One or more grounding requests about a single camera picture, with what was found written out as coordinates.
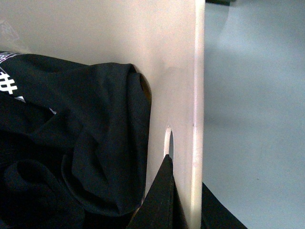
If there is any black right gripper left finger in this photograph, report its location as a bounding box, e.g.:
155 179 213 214
127 155 188 229

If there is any cream plastic laundry hamper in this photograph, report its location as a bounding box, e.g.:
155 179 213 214
0 0 205 229

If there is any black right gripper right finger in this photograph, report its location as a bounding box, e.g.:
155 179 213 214
201 183 247 229

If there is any black printed t-shirt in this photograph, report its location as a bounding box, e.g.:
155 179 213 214
0 51 151 229

